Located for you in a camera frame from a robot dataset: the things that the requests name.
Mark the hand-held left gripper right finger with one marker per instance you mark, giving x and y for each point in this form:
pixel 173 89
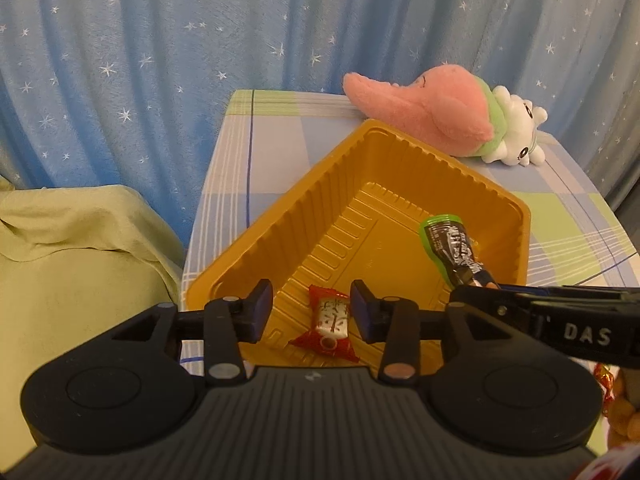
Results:
pixel 362 317

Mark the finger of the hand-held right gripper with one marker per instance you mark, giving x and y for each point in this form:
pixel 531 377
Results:
pixel 575 292
pixel 480 302

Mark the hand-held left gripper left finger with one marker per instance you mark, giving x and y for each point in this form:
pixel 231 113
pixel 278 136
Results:
pixel 257 316

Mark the red white-label candy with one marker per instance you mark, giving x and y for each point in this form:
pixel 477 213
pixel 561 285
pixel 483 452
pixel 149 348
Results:
pixel 330 322

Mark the black green-edged snack packet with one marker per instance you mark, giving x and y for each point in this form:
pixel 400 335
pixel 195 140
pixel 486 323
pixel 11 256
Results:
pixel 452 247

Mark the yellow plastic tray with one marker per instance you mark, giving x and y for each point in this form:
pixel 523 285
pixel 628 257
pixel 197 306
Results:
pixel 350 195

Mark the red gold candy wrapper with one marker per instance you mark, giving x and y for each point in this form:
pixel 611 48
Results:
pixel 605 385

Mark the orange snack pile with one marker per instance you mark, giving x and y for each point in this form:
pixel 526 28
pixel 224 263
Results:
pixel 625 405

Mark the red white patterned cloth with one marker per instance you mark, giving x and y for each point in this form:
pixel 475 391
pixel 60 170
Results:
pixel 610 467

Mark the checked tablecloth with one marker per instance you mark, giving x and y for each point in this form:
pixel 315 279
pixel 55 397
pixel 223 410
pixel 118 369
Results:
pixel 260 130

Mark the pale yellow-green blanket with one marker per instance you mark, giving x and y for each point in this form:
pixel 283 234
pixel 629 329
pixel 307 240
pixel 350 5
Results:
pixel 75 260

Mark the pink and white plush toy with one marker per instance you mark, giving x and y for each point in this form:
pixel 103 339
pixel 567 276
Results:
pixel 425 105

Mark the blue star-print curtain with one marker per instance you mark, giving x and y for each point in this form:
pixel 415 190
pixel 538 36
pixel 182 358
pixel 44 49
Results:
pixel 150 60

